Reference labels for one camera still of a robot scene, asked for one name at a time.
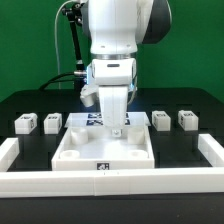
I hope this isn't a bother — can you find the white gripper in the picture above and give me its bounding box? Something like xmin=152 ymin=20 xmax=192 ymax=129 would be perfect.
xmin=92 ymin=58 xmax=136 ymax=137

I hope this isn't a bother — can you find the white square table top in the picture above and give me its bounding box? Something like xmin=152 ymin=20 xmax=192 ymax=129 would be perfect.
xmin=51 ymin=126 xmax=155 ymax=171

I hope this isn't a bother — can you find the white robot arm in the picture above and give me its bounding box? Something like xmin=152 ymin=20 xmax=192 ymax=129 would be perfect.
xmin=70 ymin=0 xmax=172 ymax=137

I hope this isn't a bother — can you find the white marker sheet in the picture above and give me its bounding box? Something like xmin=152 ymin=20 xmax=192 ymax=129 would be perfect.
xmin=65 ymin=112 xmax=151 ymax=128

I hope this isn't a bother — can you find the white U-shaped fence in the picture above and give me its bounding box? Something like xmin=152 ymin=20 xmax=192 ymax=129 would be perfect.
xmin=0 ymin=138 xmax=224 ymax=198

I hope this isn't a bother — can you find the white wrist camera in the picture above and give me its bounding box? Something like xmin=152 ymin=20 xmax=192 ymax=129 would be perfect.
xmin=80 ymin=84 xmax=98 ymax=107

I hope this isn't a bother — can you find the black cable bundle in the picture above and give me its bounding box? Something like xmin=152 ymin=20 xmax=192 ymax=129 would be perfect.
xmin=38 ymin=6 xmax=88 ymax=91

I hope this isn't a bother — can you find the grey cable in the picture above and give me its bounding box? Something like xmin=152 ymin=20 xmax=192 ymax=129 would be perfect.
xmin=54 ymin=0 xmax=81 ymax=90

